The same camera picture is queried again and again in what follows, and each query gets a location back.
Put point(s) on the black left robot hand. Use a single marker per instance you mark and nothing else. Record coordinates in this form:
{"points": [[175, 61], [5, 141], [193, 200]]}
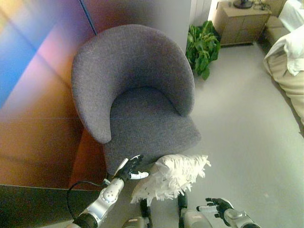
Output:
{"points": [[130, 167]]}

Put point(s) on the grey fabric tub armchair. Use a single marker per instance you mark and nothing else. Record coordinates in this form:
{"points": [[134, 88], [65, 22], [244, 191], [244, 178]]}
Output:
{"points": [[135, 95]]}

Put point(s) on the beige wooden cabinet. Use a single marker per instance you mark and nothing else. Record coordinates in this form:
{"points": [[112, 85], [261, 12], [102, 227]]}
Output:
{"points": [[242, 23]]}

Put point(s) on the silver robot leg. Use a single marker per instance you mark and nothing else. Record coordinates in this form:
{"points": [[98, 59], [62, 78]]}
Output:
{"points": [[192, 215], [140, 217]]}

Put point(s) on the beige upholstered bench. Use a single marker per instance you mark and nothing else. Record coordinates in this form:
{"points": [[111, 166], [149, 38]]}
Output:
{"points": [[275, 28]]}

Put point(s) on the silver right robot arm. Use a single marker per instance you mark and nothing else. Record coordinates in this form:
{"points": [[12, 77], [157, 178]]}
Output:
{"points": [[240, 218]]}

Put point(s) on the white fringed pillow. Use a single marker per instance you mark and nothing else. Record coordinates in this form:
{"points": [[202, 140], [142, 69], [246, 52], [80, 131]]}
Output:
{"points": [[171, 179]]}

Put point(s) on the silver right robot leg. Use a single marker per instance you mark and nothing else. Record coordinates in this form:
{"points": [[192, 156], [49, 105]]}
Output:
{"points": [[192, 215]]}

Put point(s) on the silver left robot leg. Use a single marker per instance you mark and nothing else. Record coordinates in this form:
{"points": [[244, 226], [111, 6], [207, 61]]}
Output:
{"points": [[140, 217]]}

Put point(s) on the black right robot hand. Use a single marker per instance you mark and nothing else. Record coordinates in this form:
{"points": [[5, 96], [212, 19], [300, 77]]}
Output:
{"points": [[217, 206]]}

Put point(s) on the bed with white bedding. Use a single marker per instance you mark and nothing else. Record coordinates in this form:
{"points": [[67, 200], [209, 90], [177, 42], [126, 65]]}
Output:
{"points": [[286, 59]]}

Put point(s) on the green leafy potted plant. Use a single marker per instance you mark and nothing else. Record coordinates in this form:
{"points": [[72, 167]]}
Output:
{"points": [[202, 47]]}

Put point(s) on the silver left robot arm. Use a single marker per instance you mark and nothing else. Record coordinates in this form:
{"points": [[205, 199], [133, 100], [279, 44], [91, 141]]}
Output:
{"points": [[99, 204]]}

